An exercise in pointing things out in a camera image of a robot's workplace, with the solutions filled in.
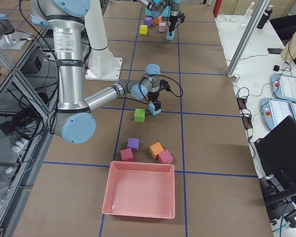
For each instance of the lower teach pendant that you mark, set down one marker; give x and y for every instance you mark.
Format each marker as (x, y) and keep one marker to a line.
(276, 110)

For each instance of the clear plastic bottle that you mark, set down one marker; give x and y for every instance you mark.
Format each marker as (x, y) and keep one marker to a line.
(249, 11)

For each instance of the aluminium frame post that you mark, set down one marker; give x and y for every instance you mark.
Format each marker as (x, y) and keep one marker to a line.
(252, 24)

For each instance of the green foam block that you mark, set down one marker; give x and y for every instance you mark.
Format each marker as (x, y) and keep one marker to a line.
(139, 115)

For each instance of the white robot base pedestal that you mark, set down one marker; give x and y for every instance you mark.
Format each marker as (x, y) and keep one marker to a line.
(102, 64)

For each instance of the purple foam block right side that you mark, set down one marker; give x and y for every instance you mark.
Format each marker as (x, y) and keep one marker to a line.
(133, 144)

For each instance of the magenta foam block beside orange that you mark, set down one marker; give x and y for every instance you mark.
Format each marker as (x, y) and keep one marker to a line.
(165, 157)

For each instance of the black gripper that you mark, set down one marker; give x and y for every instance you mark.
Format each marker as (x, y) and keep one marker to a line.
(172, 20)
(153, 95)

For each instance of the orange foam block left side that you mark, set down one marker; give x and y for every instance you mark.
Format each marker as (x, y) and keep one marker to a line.
(157, 20)

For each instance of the purple foam block left side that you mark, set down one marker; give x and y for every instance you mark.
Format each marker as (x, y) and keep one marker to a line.
(148, 21)

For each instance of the black water bottle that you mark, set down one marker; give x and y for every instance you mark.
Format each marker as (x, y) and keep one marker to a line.
(265, 17)

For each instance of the magenta foam block near tray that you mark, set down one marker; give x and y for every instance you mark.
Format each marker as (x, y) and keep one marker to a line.
(127, 154)

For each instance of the black laptop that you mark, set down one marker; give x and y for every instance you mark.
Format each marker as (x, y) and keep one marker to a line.
(277, 150)

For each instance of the upper teach pendant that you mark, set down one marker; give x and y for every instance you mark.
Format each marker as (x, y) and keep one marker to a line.
(284, 86)

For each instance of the light pink foam block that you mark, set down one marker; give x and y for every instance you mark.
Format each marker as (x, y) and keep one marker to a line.
(161, 26)

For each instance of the light blue foam block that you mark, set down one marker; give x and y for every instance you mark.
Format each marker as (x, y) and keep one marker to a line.
(152, 109)
(170, 37)

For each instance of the yellow foam block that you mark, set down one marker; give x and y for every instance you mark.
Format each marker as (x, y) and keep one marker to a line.
(143, 29)

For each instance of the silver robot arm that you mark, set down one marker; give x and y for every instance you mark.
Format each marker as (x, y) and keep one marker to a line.
(72, 119)
(156, 8)

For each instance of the pink plastic tray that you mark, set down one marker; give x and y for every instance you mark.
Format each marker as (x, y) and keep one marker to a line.
(140, 189)

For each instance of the purple foam block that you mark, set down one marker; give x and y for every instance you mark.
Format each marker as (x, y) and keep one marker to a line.
(148, 21)
(133, 144)

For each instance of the orange foam block right side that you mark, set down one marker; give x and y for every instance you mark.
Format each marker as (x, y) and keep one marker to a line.
(156, 149)

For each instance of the teach pendant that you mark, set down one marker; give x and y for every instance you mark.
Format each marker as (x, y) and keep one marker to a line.
(284, 86)
(276, 110)

